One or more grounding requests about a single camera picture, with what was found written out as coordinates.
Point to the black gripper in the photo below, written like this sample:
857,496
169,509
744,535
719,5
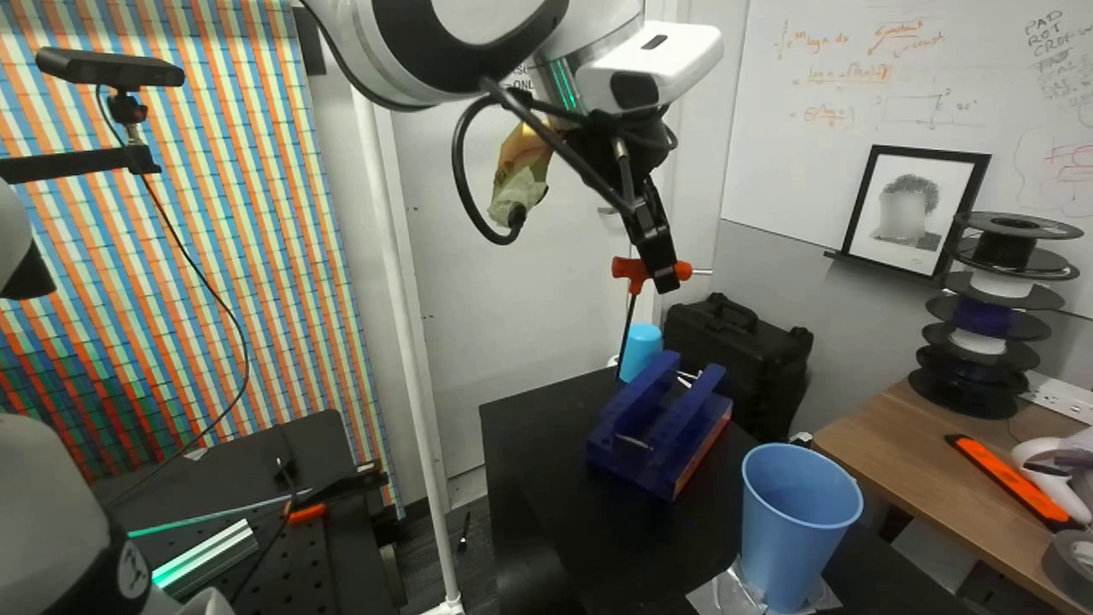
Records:
609,150

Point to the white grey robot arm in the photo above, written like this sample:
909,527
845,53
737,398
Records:
457,39

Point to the upturned light blue cup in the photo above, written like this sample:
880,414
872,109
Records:
645,351

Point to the blue toolbox with orange base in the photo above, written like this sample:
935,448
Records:
661,431

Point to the upright blue plastic cup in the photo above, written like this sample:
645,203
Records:
793,519

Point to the beige wrist attachment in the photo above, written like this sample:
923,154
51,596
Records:
520,171

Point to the black hard carrying case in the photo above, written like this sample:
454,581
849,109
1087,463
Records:
747,365

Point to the black framed portrait picture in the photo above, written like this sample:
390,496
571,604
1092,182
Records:
909,212

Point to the thin white stand pole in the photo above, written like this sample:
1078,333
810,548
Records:
415,376

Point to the black work table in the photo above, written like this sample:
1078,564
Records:
594,535

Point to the purple filament spool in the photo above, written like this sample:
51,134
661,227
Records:
987,318

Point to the white filament spool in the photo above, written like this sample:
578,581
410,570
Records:
999,288
977,343

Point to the empty black filament spool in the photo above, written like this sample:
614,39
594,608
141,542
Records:
1015,245

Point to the silver tape patch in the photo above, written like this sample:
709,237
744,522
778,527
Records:
719,596

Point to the wooden desk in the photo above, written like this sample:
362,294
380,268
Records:
935,480

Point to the striped window blind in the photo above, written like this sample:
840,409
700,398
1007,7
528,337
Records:
226,227

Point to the orange utility knife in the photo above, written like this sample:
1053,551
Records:
1008,480

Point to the white power strip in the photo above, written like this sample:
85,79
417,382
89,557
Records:
1063,398

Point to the white plastic device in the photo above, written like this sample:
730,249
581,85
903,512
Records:
1062,457

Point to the black breadboard platform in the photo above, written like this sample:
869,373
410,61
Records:
252,535

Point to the shiny aluminium bar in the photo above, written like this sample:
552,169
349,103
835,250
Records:
207,548

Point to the grey tape roll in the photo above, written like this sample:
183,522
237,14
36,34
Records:
1075,564

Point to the grey rounded machine housing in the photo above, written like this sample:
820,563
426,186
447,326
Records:
39,524

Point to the large wall whiteboard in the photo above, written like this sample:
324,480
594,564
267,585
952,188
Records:
867,79

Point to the black bar camera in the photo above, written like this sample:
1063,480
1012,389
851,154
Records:
109,71

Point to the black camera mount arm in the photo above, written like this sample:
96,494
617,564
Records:
80,167

